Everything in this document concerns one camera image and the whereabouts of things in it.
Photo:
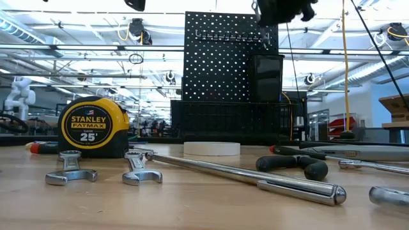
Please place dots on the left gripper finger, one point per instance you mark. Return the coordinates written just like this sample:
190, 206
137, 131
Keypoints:
135, 4

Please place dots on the chrome combination wrench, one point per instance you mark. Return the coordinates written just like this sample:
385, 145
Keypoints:
263, 32
71, 166
390, 198
370, 165
138, 166

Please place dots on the yellow black tape measure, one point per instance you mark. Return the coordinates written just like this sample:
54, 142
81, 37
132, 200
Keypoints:
92, 127

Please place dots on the grey utility knife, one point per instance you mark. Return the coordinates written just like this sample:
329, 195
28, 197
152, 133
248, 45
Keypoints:
367, 153

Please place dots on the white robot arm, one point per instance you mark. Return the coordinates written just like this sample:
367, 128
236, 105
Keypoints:
22, 96

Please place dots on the black pegboard bin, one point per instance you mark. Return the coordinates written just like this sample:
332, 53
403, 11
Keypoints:
265, 80

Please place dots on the black metal pegboard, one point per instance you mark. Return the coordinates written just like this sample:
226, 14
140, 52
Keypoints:
217, 73

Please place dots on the red storage bins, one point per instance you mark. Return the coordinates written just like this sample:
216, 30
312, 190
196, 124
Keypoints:
342, 123

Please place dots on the brown cardboard box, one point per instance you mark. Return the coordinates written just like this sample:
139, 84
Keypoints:
396, 108

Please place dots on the white tape roll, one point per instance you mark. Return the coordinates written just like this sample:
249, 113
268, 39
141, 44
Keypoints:
211, 149

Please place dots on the black aluminium table frame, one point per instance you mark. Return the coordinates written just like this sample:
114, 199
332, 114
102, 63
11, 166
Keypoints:
12, 140

